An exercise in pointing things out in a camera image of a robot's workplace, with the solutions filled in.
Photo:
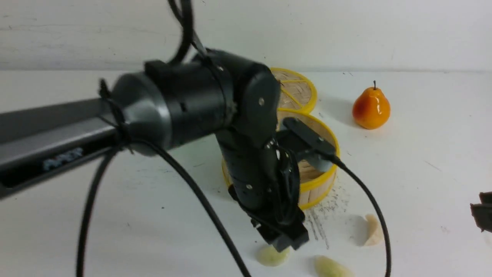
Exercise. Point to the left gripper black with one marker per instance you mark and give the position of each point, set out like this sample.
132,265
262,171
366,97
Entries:
266,179

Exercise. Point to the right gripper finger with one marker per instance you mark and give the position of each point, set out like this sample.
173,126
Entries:
482,212

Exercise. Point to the green dumpling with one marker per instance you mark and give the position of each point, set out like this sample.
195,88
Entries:
327,267
268,256

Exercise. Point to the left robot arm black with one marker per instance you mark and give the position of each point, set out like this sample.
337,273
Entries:
234,98

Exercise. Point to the bamboo steamer tray yellow rim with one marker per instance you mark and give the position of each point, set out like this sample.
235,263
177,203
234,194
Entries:
314,185

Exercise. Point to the woven bamboo steamer lid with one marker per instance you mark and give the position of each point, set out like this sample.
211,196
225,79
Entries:
297,92

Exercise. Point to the green dumpling bottom front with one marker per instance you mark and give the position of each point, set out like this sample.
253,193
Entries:
327,267

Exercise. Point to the white dumpling right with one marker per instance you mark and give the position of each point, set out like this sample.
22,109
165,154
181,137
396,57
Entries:
374,231

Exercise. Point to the orange toy pear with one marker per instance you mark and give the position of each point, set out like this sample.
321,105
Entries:
372,109

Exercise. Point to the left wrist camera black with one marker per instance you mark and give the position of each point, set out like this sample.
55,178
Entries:
305,144

